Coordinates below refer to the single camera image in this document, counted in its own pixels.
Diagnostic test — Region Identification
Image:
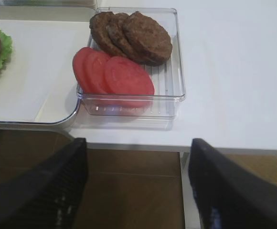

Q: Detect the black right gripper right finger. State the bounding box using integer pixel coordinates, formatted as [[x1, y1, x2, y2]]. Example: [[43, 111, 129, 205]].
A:
[[188, 138, 277, 229]]

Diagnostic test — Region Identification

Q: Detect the green lettuce leaf on burger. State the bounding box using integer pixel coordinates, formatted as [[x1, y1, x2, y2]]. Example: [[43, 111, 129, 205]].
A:
[[0, 29, 12, 70]]

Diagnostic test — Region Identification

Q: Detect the white parchment paper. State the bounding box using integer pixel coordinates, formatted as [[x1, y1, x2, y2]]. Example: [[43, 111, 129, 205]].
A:
[[0, 19, 91, 121]]

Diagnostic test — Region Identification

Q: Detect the red tomato slice right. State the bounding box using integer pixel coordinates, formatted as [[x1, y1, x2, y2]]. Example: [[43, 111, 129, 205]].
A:
[[104, 56, 155, 108]]

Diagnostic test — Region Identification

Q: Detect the white metal tray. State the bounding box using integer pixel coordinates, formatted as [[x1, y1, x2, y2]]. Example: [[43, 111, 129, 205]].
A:
[[0, 4, 97, 125]]

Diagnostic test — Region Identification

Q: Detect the clear patty and tomato container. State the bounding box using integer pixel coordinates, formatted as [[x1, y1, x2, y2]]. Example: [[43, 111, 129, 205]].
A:
[[76, 7, 186, 118]]

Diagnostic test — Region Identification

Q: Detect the brown patty middle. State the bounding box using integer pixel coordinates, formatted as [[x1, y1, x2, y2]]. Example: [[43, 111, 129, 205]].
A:
[[107, 13, 144, 63]]

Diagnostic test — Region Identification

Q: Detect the red tomato slice left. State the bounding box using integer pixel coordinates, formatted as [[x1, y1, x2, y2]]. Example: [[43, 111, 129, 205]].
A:
[[72, 47, 95, 93]]

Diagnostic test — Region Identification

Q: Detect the red tomato slice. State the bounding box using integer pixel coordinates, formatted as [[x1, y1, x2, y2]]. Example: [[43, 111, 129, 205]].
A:
[[83, 52, 110, 94], [104, 56, 155, 108], [72, 47, 95, 93]]

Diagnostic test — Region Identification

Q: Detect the brown patty right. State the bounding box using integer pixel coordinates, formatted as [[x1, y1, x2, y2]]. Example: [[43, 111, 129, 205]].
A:
[[122, 11, 172, 66]]

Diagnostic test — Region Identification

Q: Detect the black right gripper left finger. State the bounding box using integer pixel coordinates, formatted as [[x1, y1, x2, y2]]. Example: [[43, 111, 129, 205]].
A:
[[0, 138, 88, 229]]

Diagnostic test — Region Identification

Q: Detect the brown patty left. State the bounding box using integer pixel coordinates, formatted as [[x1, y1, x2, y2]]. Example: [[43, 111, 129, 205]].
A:
[[89, 11, 126, 57]]

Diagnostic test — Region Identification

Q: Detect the red tomato slice middle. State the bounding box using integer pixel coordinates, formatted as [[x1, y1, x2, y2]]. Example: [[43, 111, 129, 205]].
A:
[[83, 52, 110, 94]]

